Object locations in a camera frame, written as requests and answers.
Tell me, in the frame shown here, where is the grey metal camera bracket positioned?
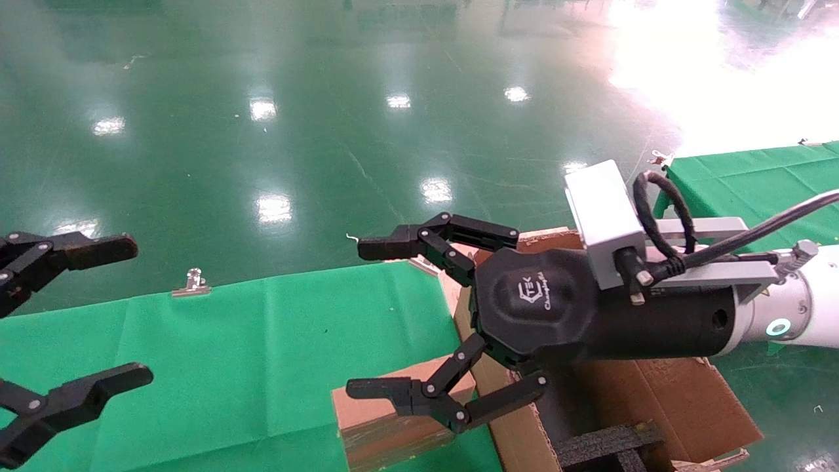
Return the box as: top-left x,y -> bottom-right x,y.
646,216 -> 820,305

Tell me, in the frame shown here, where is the small cardboard box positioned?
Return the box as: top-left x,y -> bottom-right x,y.
331,374 -> 476,472

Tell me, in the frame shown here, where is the large green table cloth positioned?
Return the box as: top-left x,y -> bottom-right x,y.
0,261 -> 502,472

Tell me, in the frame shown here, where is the black camera cable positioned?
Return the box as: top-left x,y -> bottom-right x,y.
631,170 -> 839,284

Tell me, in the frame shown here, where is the large open brown carton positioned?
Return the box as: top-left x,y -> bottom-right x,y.
452,226 -> 764,472

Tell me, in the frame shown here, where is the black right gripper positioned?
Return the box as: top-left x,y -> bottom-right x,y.
345,212 -> 738,433

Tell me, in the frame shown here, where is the black slotted foam insert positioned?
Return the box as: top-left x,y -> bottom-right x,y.
554,423 -> 666,472

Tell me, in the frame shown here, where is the small green table cloth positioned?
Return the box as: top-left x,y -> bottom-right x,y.
652,141 -> 839,358

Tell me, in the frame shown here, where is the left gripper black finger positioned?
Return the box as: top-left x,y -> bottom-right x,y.
0,363 -> 153,469
0,231 -> 138,319

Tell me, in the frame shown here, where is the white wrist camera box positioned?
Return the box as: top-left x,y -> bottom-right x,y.
564,159 -> 646,290

